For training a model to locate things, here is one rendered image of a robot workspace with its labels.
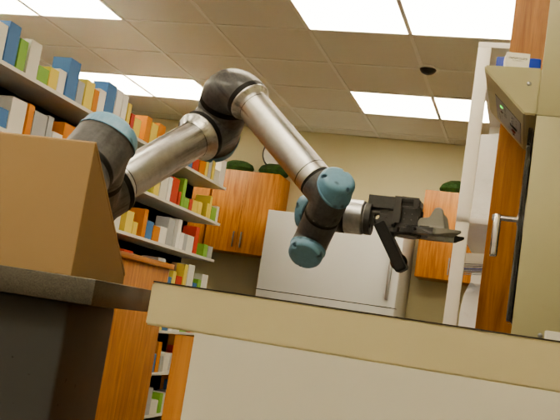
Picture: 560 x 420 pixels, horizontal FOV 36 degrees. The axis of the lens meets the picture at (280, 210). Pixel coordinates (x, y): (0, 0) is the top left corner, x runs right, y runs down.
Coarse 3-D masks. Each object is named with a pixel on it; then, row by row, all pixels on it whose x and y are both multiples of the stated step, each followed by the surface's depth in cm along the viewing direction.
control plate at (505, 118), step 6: (498, 102) 190; (498, 108) 195; (504, 108) 188; (498, 114) 200; (504, 114) 193; (510, 114) 187; (504, 120) 199; (510, 120) 192; (516, 120) 186; (510, 126) 197; (516, 126) 191; (516, 132) 197; (516, 138) 202
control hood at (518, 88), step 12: (492, 72) 177; (504, 72) 177; (516, 72) 176; (528, 72) 175; (540, 72) 175; (492, 84) 181; (504, 84) 176; (516, 84) 176; (528, 84) 175; (492, 96) 191; (504, 96) 179; (516, 96) 175; (528, 96) 175; (492, 108) 202; (516, 108) 177; (528, 108) 174; (528, 120) 178
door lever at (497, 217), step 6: (492, 216) 177; (498, 216) 177; (504, 216) 177; (510, 216) 177; (492, 222) 177; (498, 222) 176; (492, 228) 177; (498, 228) 176; (492, 234) 176; (498, 234) 176; (492, 240) 176; (498, 240) 177; (492, 246) 176; (492, 252) 176
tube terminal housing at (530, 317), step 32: (544, 64) 175; (544, 96) 174; (544, 128) 173; (544, 160) 172; (544, 192) 171; (544, 224) 170; (544, 256) 169; (544, 288) 168; (512, 320) 168; (544, 320) 167
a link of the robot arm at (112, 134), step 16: (96, 112) 161; (80, 128) 157; (96, 128) 156; (112, 128) 158; (128, 128) 161; (112, 144) 156; (128, 144) 160; (112, 160) 155; (128, 160) 162; (112, 192) 163
